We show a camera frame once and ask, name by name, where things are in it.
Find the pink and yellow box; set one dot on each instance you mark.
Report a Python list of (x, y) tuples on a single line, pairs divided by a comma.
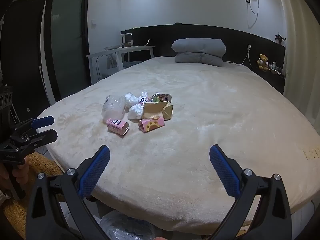
[(151, 124)]

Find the white plate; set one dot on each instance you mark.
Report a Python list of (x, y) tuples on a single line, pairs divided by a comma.
[(111, 47)]

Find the white countertop appliance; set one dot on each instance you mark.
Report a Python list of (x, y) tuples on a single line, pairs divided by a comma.
[(127, 40)]

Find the white plastic bag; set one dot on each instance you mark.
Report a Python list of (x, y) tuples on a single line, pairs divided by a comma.
[(131, 100), (136, 112)]

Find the brown teddy bear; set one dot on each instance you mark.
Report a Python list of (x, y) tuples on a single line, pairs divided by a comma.
[(263, 62)]

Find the black bin with clear liner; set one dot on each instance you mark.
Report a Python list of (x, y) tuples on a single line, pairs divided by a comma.
[(125, 226)]

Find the green snack wrapper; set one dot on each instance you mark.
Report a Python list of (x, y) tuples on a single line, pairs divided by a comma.
[(156, 99)]

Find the pink carton box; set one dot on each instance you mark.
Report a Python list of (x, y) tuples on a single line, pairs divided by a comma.
[(116, 126)]

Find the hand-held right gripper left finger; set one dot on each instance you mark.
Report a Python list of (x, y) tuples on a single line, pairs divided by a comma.
[(93, 175)]

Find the cream curtain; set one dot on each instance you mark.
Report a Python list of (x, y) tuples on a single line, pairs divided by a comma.
[(300, 42)]

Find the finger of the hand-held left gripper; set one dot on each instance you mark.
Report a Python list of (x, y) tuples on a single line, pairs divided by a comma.
[(42, 122), (42, 136)]

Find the black folding panel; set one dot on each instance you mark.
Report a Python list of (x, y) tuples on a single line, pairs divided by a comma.
[(22, 55)]

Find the grey folded quilt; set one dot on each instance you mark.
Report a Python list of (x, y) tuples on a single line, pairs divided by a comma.
[(200, 50)]

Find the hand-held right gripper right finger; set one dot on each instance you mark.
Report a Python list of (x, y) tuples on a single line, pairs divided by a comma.
[(223, 172)]

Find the black headboard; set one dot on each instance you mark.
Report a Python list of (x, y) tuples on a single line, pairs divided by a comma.
[(160, 36)]

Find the small toiletry bottles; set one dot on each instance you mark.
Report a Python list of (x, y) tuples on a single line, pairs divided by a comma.
[(275, 67)]

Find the tan paper bag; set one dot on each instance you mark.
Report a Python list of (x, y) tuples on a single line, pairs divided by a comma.
[(156, 108)]

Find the white plastic bag front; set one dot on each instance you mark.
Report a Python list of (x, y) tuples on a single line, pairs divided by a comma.
[(136, 112)]

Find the dark snack packet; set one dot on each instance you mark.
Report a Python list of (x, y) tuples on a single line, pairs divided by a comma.
[(165, 96)]

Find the clear plastic cups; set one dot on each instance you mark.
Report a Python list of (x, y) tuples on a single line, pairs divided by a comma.
[(112, 108)]

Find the small black plant figure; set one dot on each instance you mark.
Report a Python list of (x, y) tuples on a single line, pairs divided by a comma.
[(280, 38)]

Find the frosted glass door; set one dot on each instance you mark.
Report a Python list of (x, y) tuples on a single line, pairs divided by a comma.
[(67, 35)]

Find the white desk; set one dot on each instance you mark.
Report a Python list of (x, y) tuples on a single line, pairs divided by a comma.
[(120, 50)]

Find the person's left hand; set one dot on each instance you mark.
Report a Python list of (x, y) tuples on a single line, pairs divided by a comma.
[(21, 175)]

